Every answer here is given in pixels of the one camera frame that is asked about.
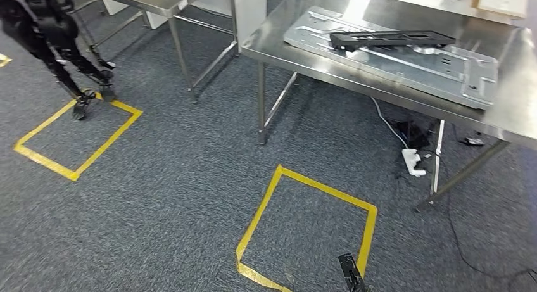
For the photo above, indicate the long black plastic part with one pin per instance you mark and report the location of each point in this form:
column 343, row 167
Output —
column 440, row 39

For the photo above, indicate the cardboard tray with white sheet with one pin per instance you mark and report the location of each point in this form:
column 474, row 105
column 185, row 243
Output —
column 503, row 2

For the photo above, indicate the black power adapter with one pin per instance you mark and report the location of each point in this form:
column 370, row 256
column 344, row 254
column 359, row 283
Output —
column 413, row 135

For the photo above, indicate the yellow floor tape square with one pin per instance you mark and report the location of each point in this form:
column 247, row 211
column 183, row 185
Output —
column 42, row 161

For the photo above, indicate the yellow floor tape piece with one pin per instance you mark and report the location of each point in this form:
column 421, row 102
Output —
column 4, row 60

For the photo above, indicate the stainless steel workbench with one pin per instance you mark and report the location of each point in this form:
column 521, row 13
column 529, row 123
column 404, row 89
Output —
column 516, row 93

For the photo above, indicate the stamped grey metal panel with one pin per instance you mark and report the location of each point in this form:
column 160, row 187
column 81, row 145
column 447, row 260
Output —
column 419, row 72

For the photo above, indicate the white power strip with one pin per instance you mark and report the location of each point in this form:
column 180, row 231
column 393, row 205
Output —
column 411, row 160

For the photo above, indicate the small black device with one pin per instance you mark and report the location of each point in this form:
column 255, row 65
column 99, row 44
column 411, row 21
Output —
column 472, row 141

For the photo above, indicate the white table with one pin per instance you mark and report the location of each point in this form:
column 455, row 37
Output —
column 419, row 7

